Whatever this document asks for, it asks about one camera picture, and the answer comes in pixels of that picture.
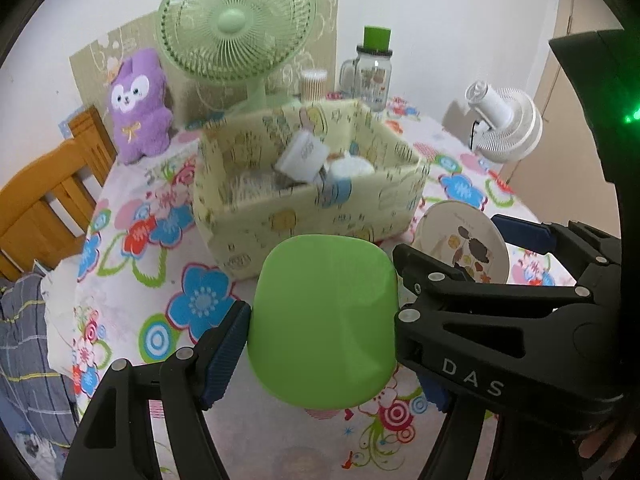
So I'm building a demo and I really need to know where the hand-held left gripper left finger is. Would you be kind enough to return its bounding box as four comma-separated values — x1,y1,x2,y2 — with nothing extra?
60,301,252,480

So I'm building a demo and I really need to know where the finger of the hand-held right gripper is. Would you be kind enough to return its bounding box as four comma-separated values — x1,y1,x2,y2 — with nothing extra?
492,214,621,301
392,244,591,313

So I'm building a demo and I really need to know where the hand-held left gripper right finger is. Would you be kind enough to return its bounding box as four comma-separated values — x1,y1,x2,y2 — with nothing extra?
417,374,488,480

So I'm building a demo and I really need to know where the round cartoon print mirror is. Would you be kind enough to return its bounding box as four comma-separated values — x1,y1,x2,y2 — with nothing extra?
411,200,511,286

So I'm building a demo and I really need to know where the green rounded square case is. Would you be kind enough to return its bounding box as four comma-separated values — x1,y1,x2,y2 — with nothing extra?
245,233,401,410

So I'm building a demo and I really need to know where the yellow-green cartoon storage box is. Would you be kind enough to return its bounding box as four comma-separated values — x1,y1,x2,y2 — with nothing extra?
192,99,430,281

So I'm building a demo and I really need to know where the white round container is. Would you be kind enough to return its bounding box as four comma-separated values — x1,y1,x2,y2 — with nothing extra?
327,156,376,181

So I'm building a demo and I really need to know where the white cable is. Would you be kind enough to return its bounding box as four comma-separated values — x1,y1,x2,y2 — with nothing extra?
222,172,281,206

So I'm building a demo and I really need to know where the white patterned box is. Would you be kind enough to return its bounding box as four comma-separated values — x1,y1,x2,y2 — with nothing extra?
274,130,330,183

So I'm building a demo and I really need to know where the person's right hand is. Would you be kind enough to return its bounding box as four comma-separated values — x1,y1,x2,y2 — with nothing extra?
575,427,628,461

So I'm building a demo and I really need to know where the white clip fan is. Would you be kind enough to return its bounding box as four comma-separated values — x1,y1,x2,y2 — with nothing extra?
464,80,543,164

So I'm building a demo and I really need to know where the floral tablecloth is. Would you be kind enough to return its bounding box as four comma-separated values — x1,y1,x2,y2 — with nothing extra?
70,92,576,480

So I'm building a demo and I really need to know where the white pillow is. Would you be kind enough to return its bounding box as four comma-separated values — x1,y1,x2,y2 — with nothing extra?
40,260,83,381

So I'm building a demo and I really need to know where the grey plaid bedding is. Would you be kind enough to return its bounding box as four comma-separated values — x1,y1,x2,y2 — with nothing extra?
0,272,78,448

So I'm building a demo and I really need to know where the glass mug with green lid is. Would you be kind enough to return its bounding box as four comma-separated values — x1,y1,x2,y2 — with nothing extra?
340,25,394,112

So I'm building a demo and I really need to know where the white and black cloth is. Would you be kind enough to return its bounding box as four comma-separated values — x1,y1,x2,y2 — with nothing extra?
12,430,56,473

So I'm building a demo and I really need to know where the cotton swab container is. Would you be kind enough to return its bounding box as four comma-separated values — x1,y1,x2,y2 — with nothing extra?
299,69,328,103

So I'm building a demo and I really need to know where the purple plush toy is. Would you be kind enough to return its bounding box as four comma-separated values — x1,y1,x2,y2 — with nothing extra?
106,48,174,166

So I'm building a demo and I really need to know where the wooden bed headboard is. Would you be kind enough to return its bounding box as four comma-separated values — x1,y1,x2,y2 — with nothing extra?
0,105,118,281

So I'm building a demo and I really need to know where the blue paper piece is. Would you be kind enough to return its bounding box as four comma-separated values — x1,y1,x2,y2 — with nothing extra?
58,109,83,138

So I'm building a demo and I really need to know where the green desk fan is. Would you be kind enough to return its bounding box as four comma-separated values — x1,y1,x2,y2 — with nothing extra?
156,0,317,116

